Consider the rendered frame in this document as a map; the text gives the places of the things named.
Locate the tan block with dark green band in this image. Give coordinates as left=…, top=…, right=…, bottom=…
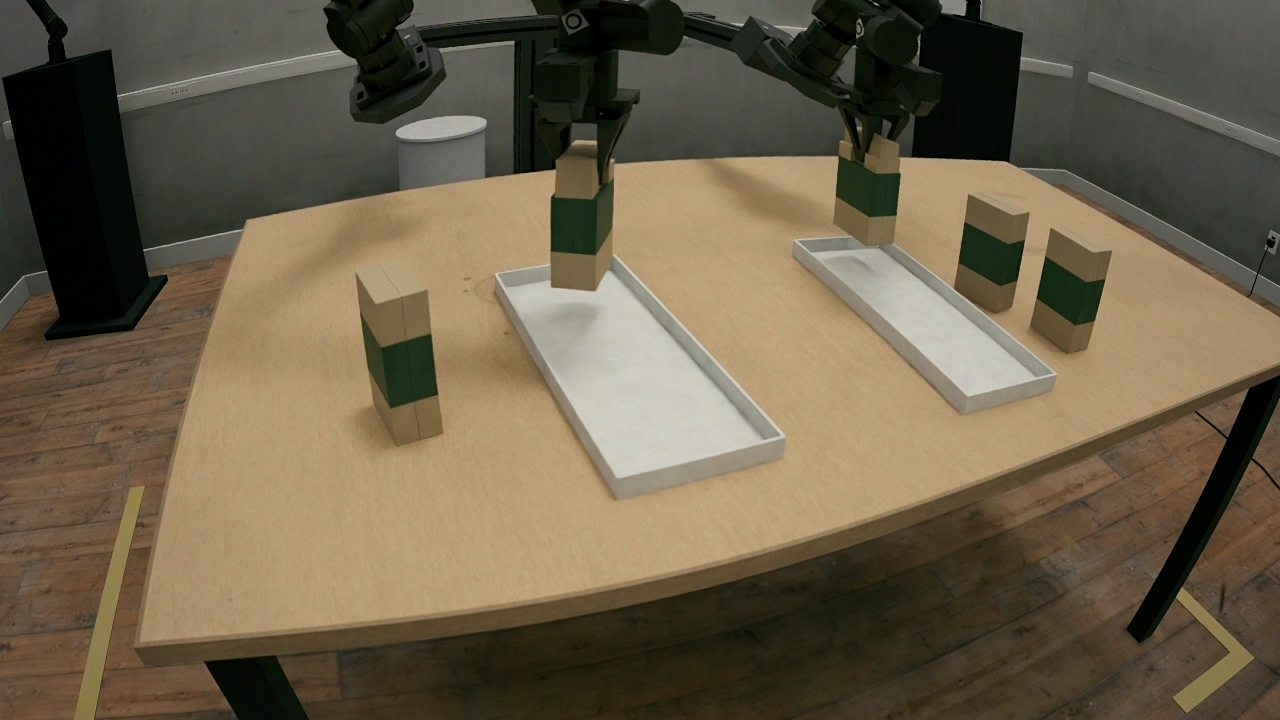
left=550, top=140, right=614, bottom=292
left=1030, top=225, right=1112, bottom=354
left=355, top=258, right=444, bottom=446
left=954, top=191, right=1030, bottom=314
left=833, top=128, right=901, bottom=247

